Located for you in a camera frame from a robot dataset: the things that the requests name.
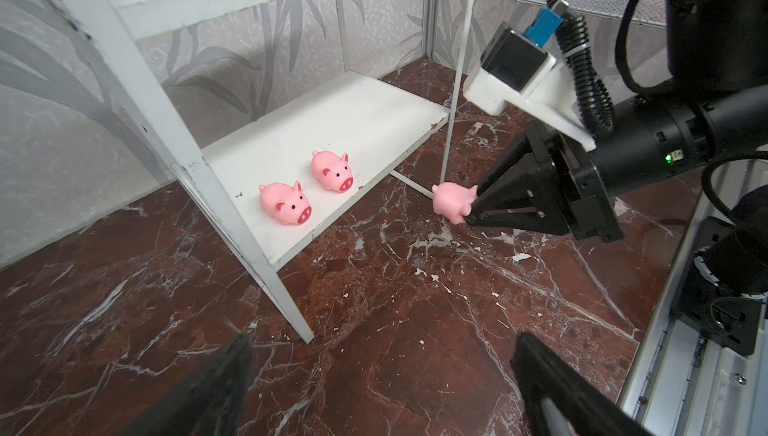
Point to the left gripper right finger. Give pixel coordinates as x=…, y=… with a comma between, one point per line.
x=558, y=401

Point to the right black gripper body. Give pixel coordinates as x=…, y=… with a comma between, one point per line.
x=587, y=209

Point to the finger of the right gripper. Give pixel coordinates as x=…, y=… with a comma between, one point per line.
x=519, y=147
x=522, y=197

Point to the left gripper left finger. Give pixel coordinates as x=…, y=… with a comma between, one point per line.
x=209, y=402

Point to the pink pig toy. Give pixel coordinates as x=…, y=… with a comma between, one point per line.
x=285, y=204
x=332, y=171
x=454, y=201

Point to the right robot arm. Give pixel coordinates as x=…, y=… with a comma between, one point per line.
x=713, y=107

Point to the white two-tier metal shelf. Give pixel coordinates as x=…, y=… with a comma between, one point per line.
x=103, y=101

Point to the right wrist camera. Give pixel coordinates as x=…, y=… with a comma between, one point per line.
x=516, y=70

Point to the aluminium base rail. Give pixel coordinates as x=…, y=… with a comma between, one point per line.
x=681, y=382

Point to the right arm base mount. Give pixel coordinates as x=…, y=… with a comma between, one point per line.
x=724, y=279

